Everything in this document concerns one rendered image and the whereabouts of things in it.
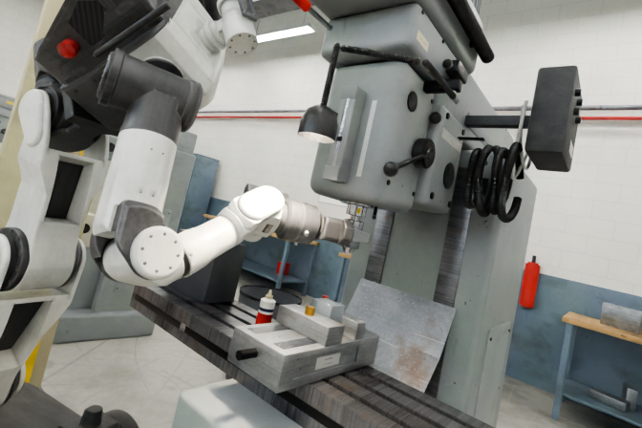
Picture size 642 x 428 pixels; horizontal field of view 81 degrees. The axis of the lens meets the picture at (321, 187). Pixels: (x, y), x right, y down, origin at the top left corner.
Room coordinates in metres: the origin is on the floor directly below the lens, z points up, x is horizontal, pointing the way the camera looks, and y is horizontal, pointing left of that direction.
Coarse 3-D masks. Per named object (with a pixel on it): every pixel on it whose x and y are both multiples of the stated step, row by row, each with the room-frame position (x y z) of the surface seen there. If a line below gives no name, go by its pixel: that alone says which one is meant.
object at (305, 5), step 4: (292, 0) 0.76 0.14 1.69; (296, 0) 0.75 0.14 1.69; (300, 0) 0.76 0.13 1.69; (304, 0) 0.76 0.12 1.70; (308, 0) 0.77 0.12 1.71; (296, 4) 0.77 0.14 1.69; (300, 4) 0.76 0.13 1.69; (304, 4) 0.77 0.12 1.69; (308, 4) 0.77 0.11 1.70; (300, 8) 0.78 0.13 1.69; (304, 8) 0.77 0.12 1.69; (308, 8) 0.78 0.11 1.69; (312, 12) 0.80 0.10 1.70; (316, 12) 0.80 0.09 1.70; (316, 16) 0.81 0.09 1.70; (320, 16) 0.81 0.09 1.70; (320, 20) 0.82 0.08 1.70; (324, 20) 0.82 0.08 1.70; (324, 24) 0.83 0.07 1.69; (328, 24) 0.84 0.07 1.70; (328, 28) 0.84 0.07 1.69
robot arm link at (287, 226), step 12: (288, 204) 0.79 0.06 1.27; (300, 204) 0.80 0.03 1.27; (276, 216) 0.76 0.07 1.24; (288, 216) 0.77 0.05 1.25; (300, 216) 0.78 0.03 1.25; (264, 228) 0.78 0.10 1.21; (276, 228) 0.78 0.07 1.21; (288, 228) 0.77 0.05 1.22; (252, 240) 0.80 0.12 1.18; (288, 240) 0.81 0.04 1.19
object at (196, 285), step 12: (180, 228) 1.28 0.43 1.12; (228, 252) 1.18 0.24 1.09; (240, 252) 1.22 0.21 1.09; (216, 264) 1.15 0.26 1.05; (228, 264) 1.19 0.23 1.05; (240, 264) 1.23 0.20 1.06; (192, 276) 1.19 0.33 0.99; (204, 276) 1.16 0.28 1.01; (216, 276) 1.16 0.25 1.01; (228, 276) 1.20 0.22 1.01; (180, 288) 1.22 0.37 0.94; (192, 288) 1.18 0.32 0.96; (204, 288) 1.15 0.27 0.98; (216, 288) 1.17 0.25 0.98; (228, 288) 1.21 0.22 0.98; (204, 300) 1.15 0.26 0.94; (216, 300) 1.18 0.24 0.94; (228, 300) 1.22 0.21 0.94
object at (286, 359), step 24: (240, 336) 0.78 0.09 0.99; (264, 336) 0.77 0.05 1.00; (288, 336) 0.80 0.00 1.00; (360, 336) 0.89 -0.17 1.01; (240, 360) 0.77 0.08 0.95; (264, 360) 0.73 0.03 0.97; (288, 360) 0.71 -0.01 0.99; (312, 360) 0.77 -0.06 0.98; (336, 360) 0.84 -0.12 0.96; (360, 360) 0.91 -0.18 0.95; (264, 384) 0.72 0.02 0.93; (288, 384) 0.72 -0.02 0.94
